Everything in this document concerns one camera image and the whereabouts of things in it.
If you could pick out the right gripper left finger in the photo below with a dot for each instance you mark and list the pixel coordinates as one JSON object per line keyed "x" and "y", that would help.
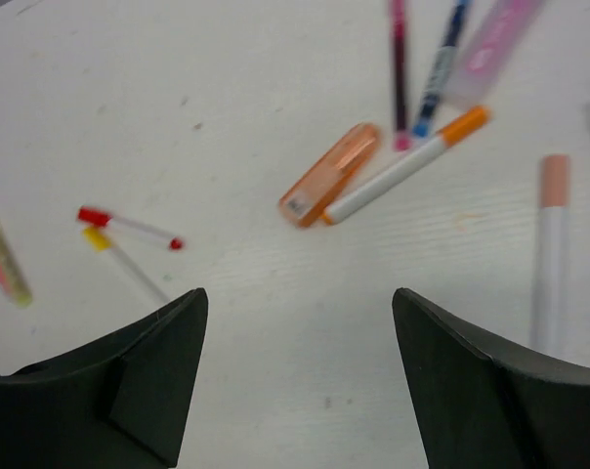
{"x": 121, "y": 401}

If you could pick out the white orange marker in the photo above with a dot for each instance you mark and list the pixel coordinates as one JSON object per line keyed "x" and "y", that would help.
{"x": 446, "y": 138}

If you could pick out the white peach marker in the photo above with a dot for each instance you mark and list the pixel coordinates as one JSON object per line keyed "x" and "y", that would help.
{"x": 551, "y": 256}

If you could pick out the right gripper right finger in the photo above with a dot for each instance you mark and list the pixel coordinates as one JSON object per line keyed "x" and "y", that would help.
{"x": 483, "y": 401}

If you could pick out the orange highlighter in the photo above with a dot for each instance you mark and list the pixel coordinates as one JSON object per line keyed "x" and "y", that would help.
{"x": 304, "y": 203}

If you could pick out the red gel pen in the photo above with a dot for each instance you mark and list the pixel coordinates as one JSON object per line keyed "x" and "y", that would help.
{"x": 401, "y": 127}

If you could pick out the red cap pen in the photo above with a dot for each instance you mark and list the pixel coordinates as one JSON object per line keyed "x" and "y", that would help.
{"x": 105, "y": 220}

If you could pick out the purple highlighter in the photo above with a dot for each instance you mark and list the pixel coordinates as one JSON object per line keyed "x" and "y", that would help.
{"x": 489, "y": 50}

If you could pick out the yellow cap pen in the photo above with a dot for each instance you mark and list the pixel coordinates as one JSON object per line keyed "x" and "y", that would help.
{"x": 128, "y": 268}

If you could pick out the yellow pink pen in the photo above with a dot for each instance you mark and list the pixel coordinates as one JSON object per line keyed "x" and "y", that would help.
{"x": 12, "y": 280}

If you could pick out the blue gel pen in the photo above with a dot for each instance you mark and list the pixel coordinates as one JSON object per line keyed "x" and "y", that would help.
{"x": 441, "y": 69}

